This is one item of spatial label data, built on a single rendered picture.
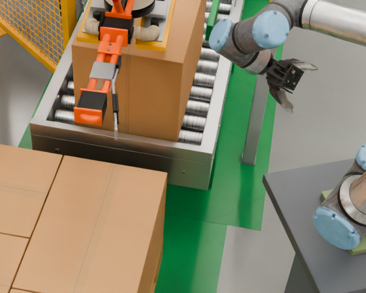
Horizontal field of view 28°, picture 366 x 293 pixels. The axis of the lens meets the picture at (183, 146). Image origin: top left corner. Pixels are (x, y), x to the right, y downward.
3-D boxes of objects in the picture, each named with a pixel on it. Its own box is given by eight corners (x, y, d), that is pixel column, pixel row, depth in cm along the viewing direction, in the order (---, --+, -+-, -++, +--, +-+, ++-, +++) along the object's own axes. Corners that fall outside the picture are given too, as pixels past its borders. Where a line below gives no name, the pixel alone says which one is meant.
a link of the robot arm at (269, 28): (283, -3, 185) (250, 9, 195) (258, 20, 179) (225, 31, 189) (300, 29, 188) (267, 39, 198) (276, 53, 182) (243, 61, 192)
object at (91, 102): (81, 101, 199) (80, 87, 196) (107, 104, 199) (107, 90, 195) (74, 122, 193) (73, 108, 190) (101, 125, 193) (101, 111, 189)
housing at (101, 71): (93, 72, 208) (93, 60, 205) (117, 75, 208) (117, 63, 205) (88, 89, 203) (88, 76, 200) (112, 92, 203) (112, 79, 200)
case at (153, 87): (113, 35, 325) (112, -44, 297) (201, 49, 322) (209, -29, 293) (75, 126, 283) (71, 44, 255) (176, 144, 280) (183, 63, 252)
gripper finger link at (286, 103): (293, 121, 210) (285, 94, 206) (282, 117, 215) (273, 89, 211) (302, 117, 211) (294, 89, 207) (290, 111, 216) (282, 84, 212)
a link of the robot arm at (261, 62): (232, 64, 204) (249, 34, 204) (244, 72, 207) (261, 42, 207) (249, 71, 197) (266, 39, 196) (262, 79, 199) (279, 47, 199)
